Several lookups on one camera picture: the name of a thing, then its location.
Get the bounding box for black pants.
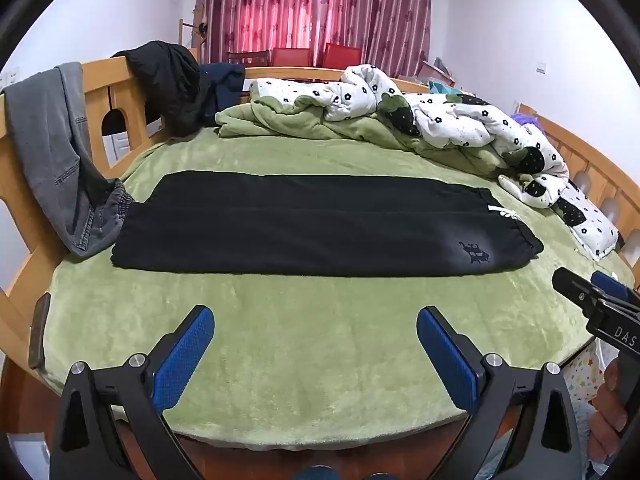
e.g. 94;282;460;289
111;170;545;278

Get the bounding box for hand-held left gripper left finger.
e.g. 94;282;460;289
50;304;216;480

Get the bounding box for teal cloth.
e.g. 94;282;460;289
430;85;476;106

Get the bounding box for wooden coat rack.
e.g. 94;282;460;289
177;5;207;61

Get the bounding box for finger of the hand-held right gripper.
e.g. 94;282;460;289
590;270;640;311
551;267;603;318

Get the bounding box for person's right hand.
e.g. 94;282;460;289
589;360;632;463

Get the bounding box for black jacket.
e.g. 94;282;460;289
112;40;203;136

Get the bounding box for person's left leg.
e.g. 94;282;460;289
292;464;331;480

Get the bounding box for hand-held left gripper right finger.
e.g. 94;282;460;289
416;306;588;480

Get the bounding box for navy garment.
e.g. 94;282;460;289
200;62;246;126

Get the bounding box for pink floral curtain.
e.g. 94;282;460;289
317;0;433;78
195;0;321;66

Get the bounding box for white floral quilt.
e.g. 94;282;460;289
215;64;571;211

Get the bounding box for grey jeans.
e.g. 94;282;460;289
2;62;136;258

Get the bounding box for purple plush item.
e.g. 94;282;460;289
510;112;542;132

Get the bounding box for wooden bed frame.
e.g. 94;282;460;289
0;52;640;480

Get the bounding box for green bed blanket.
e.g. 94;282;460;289
42;127;636;451

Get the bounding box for red chair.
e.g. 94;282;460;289
272;47;312;67
322;42;363;70

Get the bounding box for white floral pillow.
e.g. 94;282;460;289
552;180;623;261

